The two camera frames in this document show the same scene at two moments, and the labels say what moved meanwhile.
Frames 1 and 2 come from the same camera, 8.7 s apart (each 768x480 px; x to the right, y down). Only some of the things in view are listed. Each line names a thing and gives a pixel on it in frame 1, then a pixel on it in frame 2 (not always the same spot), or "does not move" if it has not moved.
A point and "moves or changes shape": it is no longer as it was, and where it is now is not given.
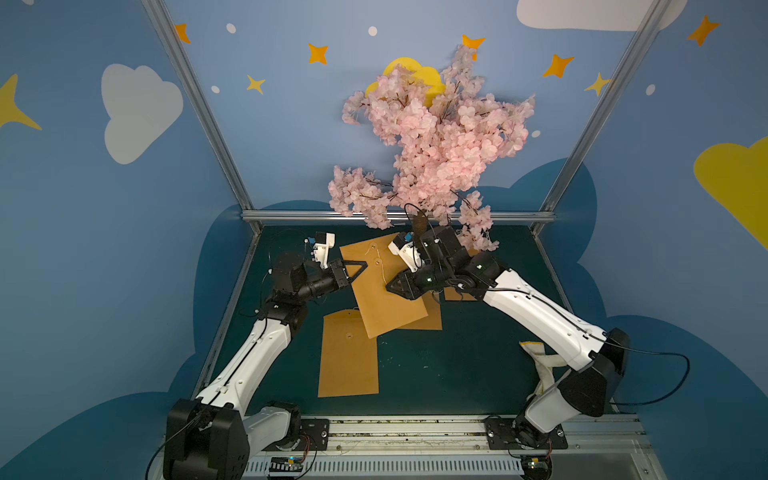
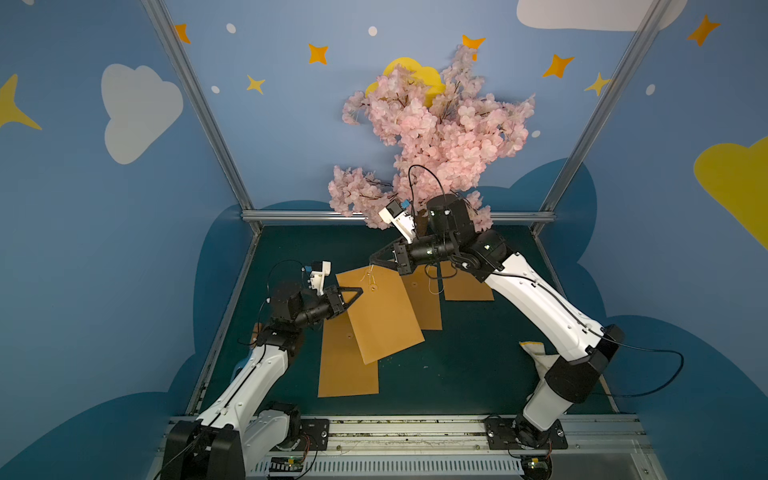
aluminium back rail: (402, 214) does not move
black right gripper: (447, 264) to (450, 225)
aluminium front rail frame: (459, 449) does not move
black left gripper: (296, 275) to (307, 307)
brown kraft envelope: (382, 308) moves or changes shape
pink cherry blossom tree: (444, 136) does not move
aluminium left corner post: (204, 107) does not move
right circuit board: (536, 466) does not move
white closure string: (379, 258) to (369, 274)
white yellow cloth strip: (544, 364) does not move
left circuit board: (286, 463) does not move
